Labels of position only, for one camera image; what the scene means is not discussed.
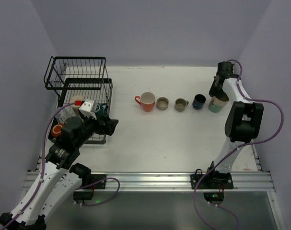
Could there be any dark blue glazed mug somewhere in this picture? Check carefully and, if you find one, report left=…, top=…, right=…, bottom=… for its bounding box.
left=192, top=94, right=206, bottom=110

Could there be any small orange red mug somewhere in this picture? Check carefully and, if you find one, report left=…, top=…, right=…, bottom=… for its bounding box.
left=51, top=123, right=64, bottom=138

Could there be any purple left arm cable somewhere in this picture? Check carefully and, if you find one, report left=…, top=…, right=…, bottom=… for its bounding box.
left=1, top=102, right=120, bottom=230

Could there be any black wire dish rack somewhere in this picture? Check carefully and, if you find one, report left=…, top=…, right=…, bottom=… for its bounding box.
left=44, top=56, right=113, bottom=145

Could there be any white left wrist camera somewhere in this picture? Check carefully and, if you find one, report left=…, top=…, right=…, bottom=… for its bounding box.
left=79, top=99, right=97, bottom=120

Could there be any speckled beige small cup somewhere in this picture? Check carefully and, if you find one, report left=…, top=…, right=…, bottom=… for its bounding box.
left=156, top=97, right=169, bottom=111

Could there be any tall cream green mug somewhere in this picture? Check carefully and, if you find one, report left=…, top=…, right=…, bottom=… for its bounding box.
left=70, top=95, right=85, bottom=112

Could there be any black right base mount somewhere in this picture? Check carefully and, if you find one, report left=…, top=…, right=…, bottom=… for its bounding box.
left=190, top=169, right=234, bottom=190

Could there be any right black controller box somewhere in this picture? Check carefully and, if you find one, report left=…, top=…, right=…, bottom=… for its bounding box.
left=203, top=192, right=224, bottom=205

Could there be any clear faceted glass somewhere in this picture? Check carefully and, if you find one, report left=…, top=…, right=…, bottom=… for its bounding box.
left=55, top=106, right=72, bottom=124

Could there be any tall cream teal coral mug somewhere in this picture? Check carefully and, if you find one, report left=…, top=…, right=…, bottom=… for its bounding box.
left=208, top=96, right=229, bottom=113

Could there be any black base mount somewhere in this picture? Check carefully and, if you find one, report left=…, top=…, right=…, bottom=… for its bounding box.
left=190, top=169, right=234, bottom=190
left=77, top=173, right=107, bottom=190

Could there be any large orange mug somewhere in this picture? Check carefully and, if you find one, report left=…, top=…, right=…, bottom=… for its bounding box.
left=134, top=92, right=155, bottom=112

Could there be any left black controller box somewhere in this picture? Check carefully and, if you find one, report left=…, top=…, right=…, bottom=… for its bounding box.
left=73, top=191, right=93, bottom=203

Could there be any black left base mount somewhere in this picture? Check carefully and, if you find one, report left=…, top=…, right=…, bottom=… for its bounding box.
left=77, top=173, right=107, bottom=190

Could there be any dark teal mug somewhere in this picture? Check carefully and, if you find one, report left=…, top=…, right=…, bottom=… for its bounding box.
left=95, top=103, right=108, bottom=115

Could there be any black controller box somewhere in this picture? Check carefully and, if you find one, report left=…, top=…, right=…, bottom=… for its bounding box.
left=73, top=191, right=93, bottom=203
left=203, top=192, right=224, bottom=205

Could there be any olive brown small mug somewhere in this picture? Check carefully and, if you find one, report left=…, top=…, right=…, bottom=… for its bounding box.
left=175, top=98, right=189, bottom=112

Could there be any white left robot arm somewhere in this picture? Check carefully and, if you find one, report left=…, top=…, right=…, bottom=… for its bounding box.
left=0, top=115, right=119, bottom=230

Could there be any aluminium mounting rail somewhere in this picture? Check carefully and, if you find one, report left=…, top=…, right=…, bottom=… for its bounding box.
left=23, top=171, right=273, bottom=192

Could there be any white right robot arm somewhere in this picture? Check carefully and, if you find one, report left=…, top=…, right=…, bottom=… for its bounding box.
left=209, top=61, right=264, bottom=174

